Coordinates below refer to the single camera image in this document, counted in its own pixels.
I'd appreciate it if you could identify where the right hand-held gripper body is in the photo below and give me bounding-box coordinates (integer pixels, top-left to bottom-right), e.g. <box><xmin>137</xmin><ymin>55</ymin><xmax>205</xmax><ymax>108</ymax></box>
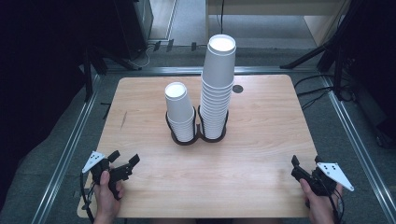
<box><xmin>290</xmin><ymin>161</ymin><xmax>355</xmax><ymax>198</ymax></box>

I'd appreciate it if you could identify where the aluminium floor rail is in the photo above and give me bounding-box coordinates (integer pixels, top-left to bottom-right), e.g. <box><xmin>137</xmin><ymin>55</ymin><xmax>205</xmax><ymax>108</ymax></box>
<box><xmin>104</xmin><ymin>65</ymin><xmax>320</xmax><ymax>77</ymax></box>
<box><xmin>321</xmin><ymin>75</ymin><xmax>396</xmax><ymax>223</ymax></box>
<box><xmin>31</xmin><ymin>74</ymin><xmax>102</xmax><ymax>224</ymax></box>

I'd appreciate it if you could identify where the black tripod stand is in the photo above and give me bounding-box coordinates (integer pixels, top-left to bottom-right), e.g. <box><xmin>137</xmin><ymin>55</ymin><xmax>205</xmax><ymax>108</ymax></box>
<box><xmin>279</xmin><ymin>0</ymin><xmax>368</xmax><ymax>101</ymax></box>

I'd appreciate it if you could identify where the white floor cable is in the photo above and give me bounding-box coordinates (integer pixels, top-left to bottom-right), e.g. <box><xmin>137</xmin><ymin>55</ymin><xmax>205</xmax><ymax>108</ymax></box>
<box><xmin>129</xmin><ymin>43</ymin><xmax>157</xmax><ymax>69</ymax></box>

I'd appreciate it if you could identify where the light wooden desk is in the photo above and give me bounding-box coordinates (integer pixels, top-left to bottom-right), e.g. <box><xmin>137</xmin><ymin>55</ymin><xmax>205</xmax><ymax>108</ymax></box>
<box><xmin>205</xmin><ymin>0</ymin><xmax>354</xmax><ymax>48</ymax></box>

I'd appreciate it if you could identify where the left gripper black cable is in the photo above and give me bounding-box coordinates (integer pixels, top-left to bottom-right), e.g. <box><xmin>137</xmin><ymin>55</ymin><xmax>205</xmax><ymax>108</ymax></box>
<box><xmin>78</xmin><ymin>171</ymin><xmax>96</xmax><ymax>224</ymax></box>

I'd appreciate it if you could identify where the thin black floor strip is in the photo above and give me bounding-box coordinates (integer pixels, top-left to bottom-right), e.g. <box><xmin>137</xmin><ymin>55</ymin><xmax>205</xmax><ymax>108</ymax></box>
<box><xmin>100</xmin><ymin>102</ymin><xmax>112</xmax><ymax>120</ymax></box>

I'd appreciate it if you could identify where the black cabinet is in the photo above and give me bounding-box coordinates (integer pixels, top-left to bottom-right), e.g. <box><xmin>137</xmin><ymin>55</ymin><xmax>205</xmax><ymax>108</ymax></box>
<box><xmin>111</xmin><ymin>0</ymin><xmax>154</xmax><ymax>61</ymax></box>

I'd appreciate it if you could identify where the person's left hand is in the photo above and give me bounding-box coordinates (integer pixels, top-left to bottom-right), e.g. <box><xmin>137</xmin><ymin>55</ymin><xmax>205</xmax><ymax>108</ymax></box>
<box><xmin>92</xmin><ymin>169</ymin><xmax>125</xmax><ymax>224</ymax></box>

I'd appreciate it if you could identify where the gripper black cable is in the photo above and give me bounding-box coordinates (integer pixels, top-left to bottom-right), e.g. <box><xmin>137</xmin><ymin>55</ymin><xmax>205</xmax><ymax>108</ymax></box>
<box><xmin>320</xmin><ymin>178</ymin><xmax>347</xmax><ymax>224</ymax></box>
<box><xmin>78</xmin><ymin>171</ymin><xmax>96</xmax><ymax>224</ymax></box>

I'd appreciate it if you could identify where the short stack of white cups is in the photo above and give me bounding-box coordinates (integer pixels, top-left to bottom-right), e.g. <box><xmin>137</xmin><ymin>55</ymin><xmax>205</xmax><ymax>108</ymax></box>
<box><xmin>164</xmin><ymin>81</ymin><xmax>196</xmax><ymax>143</ymax></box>

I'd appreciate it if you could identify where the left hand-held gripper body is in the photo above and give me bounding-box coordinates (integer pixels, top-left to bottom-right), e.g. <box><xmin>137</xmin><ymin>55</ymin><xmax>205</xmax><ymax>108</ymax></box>
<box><xmin>81</xmin><ymin>150</ymin><xmax>132</xmax><ymax>201</ymax></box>

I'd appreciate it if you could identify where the black floor cable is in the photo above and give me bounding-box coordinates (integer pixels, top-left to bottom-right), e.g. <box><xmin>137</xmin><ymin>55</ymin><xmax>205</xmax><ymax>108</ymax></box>
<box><xmin>293</xmin><ymin>73</ymin><xmax>326</xmax><ymax>90</ymax></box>
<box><xmin>301</xmin><ymin>90</ymin><xmax>332</xmax><ymax>110</ymax></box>
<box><xmin>296</xmin><ymin>86</ymin><xmax>334</xmax><ymax>97</ymax></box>

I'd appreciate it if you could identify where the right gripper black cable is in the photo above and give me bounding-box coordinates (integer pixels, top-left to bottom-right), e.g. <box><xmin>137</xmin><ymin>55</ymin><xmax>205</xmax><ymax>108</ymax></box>
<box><xmin>320</xmin><ymin>178</ymin><xmax>347</xmax><ymax>224</ymax></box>

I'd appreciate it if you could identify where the tall stack of white cups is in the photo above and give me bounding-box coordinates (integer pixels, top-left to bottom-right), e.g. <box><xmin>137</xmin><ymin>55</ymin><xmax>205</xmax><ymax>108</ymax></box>
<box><xmin>199</xmin><ymin>34</ymin><xmax>237</xmax><ymax>140</ymax></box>

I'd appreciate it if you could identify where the dark curtain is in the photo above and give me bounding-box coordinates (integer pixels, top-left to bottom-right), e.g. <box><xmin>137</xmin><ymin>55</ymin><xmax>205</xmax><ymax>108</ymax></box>
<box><xmin>0</xmin><ymin>0</ymin><xmax>116</xmax><ymax>213</ymax></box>

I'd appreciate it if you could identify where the black double cup holder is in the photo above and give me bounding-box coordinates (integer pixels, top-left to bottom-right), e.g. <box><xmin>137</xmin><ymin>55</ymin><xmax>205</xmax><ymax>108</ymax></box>
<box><xmin>164</xmin><ymin>105</ymin><xmax>230</xmax><ymax>147</ymax></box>

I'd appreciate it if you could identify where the black metal stand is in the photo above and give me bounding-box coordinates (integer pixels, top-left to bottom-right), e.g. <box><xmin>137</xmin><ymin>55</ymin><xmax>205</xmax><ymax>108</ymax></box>
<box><xmin>81</xmin><ymin>46</ymin><xmax>144</xmax><ymax>103</ymax></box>

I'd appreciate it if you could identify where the person's right hand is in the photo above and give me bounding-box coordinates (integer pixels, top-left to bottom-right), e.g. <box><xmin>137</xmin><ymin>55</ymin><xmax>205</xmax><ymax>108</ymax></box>
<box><xmin>299</xmin><ymin>178</ymin><xmax>344</xmax><ymax>224</ymax></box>

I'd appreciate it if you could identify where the black hanging cable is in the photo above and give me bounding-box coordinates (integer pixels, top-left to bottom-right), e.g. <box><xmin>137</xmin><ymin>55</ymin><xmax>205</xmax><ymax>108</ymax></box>
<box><xmin>219</xmin><ymin>0</ymin><xmax>226</xmax><ymax>35</ymax></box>

